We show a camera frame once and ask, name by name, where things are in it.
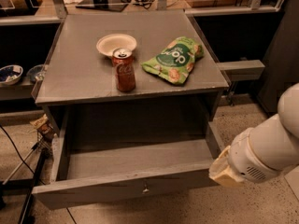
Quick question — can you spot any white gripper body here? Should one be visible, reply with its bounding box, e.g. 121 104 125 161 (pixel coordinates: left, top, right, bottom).
228 128 279 183

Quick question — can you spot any black floor cable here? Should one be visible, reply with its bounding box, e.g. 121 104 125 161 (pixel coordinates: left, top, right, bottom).
0 124 36 175

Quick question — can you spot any grey drawer cabinet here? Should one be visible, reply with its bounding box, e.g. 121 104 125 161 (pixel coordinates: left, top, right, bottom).
36 10 228 132

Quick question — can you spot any black tripod leg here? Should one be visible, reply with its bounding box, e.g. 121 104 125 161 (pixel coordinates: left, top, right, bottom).
18 148 48 224

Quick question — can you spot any grey side shelf bar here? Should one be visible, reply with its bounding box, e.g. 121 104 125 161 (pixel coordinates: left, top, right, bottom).
217 60 264 81

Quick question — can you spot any green snack bag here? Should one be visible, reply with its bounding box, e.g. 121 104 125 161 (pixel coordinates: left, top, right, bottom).
141 36 204 85

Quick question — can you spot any black monitor stand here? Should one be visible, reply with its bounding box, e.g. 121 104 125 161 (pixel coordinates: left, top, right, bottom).
76 0 127 12

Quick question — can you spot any blue white bowl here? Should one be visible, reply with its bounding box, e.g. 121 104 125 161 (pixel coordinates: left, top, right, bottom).
0 64 23 86

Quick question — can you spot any grey top drawer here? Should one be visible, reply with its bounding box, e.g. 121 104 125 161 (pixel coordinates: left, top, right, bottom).
32 106 232 211

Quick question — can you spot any white paper bowl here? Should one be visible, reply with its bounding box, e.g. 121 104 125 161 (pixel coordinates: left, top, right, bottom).
96 34 137 57

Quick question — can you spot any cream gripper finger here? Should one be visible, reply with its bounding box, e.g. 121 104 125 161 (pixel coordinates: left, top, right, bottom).
208 146 244 188

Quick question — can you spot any grey small bowl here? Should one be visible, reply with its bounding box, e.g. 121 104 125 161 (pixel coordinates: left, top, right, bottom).
26 64 48 83

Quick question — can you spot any red cola can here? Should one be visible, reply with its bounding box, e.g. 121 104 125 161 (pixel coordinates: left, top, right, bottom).
112 48 135 92

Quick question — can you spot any brown snack packet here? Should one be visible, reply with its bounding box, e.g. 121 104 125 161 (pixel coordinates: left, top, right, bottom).
30 114 55 141

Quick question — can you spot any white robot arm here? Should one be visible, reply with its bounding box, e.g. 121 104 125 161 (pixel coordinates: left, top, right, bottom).
209 84 299 187

